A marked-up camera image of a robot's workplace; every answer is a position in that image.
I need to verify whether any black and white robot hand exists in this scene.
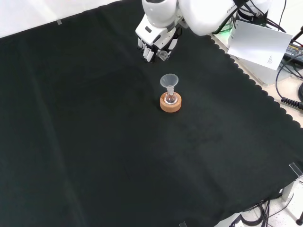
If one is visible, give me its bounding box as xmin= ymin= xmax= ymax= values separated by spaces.
xmin=135 ymin=17 xmax=183 ymax=63

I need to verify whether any clear plastic funnel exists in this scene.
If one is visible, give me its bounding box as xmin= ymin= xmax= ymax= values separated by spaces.
xmin=160 ymin=73 xmax=180 ymax=93

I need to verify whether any clear round-bottom flask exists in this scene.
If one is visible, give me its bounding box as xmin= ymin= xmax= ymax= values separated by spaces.
xmin=165 ymin=86 xmax=178 ymax=105

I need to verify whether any white paper sheet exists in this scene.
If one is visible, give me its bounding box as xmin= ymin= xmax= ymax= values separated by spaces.
xmin=227 ymin=19 xmax=294 ymax=71

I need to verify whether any black cloth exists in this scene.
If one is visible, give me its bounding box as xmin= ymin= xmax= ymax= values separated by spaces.
xmin=0 ymin=0 xmax=303 ymax=227

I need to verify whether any black power supply box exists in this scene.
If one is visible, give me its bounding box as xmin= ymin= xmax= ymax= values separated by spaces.
xmin=283 ymin=42 xmax=303 ymax=61

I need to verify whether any clear tape strip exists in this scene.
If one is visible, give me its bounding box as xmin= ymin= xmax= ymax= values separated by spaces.
xmin=289 ymin=162 xmax=303 ymax=178

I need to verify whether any cork ring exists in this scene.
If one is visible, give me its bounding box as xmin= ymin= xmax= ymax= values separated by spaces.
xmin=160 ymin=92 xmax=182 ymax=113

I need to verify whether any dark blue cable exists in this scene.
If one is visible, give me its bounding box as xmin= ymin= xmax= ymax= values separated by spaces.
xmin=275 ymin=58 xmax=303 ymax=100

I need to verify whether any black ribbed cable plug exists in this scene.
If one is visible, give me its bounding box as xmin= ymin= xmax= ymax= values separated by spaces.
xmin=280 ymin=96 xmax=303 ymax=110

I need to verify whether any black cable bundle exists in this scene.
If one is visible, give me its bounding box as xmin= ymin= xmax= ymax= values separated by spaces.
xmin=227 ymin=197 xmax=303 ymax=227

